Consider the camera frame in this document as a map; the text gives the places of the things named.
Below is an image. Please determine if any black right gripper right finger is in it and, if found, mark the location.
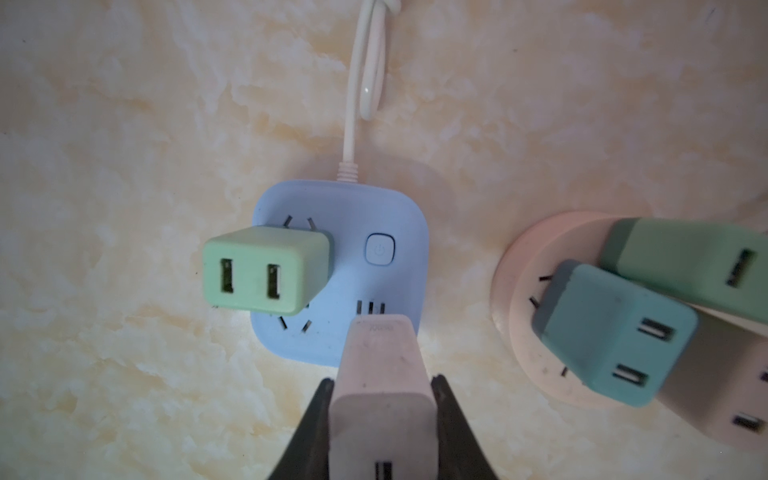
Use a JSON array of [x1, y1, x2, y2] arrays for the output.
[[431, 374, 497, 480]]

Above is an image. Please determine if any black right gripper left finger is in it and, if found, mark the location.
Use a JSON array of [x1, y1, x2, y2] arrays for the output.
[[268, 378, 334, 480]]

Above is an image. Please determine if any white plug adapter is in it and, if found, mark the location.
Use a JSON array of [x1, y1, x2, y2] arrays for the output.
[[328, 315, 439, 479]]

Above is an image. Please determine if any light green plug adapter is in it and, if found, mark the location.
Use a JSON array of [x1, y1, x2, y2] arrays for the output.
[[202, 226, 332, 316]]

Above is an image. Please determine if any teal plug adapter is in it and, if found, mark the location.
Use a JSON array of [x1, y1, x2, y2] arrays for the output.
[[532, 259, 698, 407]]

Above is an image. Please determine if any pink plug adapter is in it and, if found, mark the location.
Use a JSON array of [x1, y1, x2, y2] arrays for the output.
[[657, 312, 767, 450]]

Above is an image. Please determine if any pink round power strip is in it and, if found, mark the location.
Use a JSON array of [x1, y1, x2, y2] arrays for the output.
[[489, 209, 637, 410]]

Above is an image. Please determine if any blue square power strip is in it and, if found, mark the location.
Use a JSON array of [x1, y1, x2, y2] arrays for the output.
[[251, 180, 429, 367]]

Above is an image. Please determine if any white power strip cable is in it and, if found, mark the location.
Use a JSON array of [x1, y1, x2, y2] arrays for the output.
[[335, 0, 403, 184]]

